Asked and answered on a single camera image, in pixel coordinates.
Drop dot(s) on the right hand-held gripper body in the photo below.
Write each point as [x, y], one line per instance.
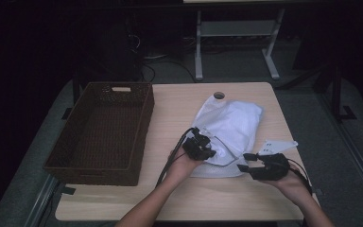
[274, 167]

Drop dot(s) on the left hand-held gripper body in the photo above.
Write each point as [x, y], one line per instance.
[197, 148]

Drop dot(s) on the white cloth garment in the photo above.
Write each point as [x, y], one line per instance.
[214, 171]

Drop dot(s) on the person's left hand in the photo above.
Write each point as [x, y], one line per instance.
[178, 167]

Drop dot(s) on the person's right hand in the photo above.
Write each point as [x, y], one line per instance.
[291, 187]

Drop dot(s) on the grey table grommet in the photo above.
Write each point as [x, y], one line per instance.
[219, 95]

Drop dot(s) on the black metal stand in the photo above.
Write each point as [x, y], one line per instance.
[336, 94]

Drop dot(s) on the brown woven basket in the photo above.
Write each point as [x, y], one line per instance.
[100, 132]

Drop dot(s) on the white metal desk frame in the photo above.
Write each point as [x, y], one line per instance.
[198, 56]

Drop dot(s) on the metal floor rail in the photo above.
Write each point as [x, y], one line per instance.
[41, 201]
[353, 151]

